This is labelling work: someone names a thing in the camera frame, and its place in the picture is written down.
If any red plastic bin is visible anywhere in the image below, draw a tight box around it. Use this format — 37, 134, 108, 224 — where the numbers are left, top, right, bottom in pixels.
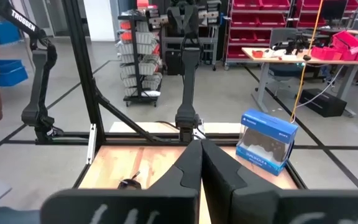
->
310, 45, 343, 61
331, 30, 358, 51
340, 47, 358, 62

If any blue game controller box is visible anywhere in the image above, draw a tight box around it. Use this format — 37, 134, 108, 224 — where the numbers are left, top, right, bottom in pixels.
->
236, 108, 299, 177

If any black desktop machine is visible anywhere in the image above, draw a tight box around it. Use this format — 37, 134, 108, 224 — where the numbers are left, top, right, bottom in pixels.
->
271, 32, 311, 57

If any black aluminium table frame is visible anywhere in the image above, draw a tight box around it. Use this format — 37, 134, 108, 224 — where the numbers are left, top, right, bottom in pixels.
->
35, 0, 307, 190

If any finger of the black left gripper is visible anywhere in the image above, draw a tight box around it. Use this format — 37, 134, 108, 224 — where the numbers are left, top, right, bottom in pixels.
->
184, 5, 200, 35
167, 6, 184, 36

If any black computer monitor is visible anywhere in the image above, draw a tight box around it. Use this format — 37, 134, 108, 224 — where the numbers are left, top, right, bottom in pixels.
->
319, 0, 349, 23

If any grey office chair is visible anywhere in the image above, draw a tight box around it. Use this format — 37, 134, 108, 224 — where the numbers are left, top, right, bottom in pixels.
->
267, 27, 306, 91

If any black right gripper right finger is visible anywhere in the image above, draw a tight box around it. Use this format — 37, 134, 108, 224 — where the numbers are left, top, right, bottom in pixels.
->
201, 139, 358, 224

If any black floor box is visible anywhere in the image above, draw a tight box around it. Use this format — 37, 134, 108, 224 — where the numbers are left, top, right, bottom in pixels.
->
299, 88, 348, 118

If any black cart with grey bins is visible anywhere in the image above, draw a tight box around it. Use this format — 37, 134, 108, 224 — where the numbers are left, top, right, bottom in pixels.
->
115, 9, 165, 108

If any wooden top desk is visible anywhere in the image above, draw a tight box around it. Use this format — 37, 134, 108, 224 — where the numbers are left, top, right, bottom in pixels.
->
241, 46, 358, 118

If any yellow cable with plug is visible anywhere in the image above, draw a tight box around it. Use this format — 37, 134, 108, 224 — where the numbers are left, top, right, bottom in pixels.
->
290, 0, 324, 123

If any white floor cable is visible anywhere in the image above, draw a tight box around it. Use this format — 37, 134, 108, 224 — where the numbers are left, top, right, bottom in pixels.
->
293, 63, 345, 110

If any silver frame bracket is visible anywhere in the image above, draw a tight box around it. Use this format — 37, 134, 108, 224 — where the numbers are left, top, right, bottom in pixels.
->
86, 123, 98, 166

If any black USB-C cable bundle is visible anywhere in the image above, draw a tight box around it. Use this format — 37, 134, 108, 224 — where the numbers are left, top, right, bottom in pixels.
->
117, 170, 143, 190

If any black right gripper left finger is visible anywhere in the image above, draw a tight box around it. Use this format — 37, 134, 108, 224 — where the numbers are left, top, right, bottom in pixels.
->
40, 139, 203, 224

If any shelf with red bins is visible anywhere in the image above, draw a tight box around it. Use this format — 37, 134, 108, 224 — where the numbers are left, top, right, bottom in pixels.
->
293, 0, 358, 29
224, 0, 293, 71

